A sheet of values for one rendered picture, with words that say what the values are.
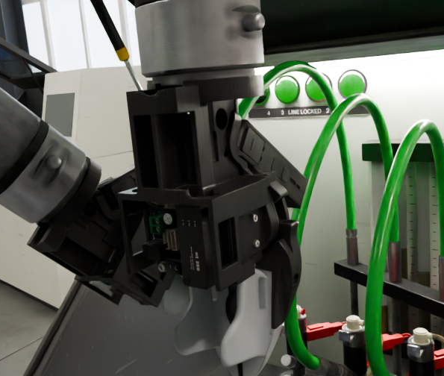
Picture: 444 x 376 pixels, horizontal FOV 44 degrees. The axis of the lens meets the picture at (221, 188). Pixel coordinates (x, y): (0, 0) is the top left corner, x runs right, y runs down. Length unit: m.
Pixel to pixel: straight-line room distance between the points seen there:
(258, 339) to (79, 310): 0.52
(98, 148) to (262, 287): 3.28
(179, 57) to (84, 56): 6.20
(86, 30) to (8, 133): 6.03
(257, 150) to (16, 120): 0.19
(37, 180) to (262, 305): 0.20
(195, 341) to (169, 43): 0.19
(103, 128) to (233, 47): 3.33
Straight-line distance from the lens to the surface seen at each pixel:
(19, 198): 0.45
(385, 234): 0.51
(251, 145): 0.35
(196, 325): 0.38
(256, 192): 0.32
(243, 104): 0.59
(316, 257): 1.02
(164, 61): 0.31
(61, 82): 3.78
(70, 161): 0.45
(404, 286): 0.82
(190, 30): 0.30
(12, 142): 0.43
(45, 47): 6.98
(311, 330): 0.75
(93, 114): 3.59
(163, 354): 1.03
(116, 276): 0.46
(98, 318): 0.89
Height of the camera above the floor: 1.41
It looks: 11 degrees down
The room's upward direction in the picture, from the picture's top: 5 degrees counter-clockwise
